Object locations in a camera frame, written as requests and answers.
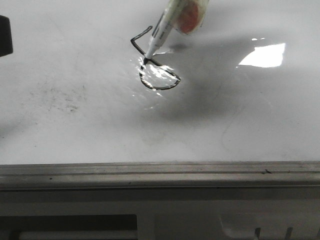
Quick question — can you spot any white base panel below board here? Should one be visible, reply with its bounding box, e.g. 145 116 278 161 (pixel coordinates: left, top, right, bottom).
0 187 320 240

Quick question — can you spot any grey aluminium whiteboard frame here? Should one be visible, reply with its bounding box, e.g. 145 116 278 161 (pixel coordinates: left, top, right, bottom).
0 161 320 191

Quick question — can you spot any red magnet taped to marker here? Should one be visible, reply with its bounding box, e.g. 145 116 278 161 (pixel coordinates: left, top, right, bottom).
173 0 210 35

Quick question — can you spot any white whiteboard surface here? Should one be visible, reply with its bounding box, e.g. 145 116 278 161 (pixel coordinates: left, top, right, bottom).
0 0 320 165

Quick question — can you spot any white black whiteboard marker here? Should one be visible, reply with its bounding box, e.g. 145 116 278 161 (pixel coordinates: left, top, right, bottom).
145 0 188 60

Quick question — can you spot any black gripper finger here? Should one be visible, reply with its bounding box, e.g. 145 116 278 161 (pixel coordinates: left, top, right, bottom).
0 15 13 57

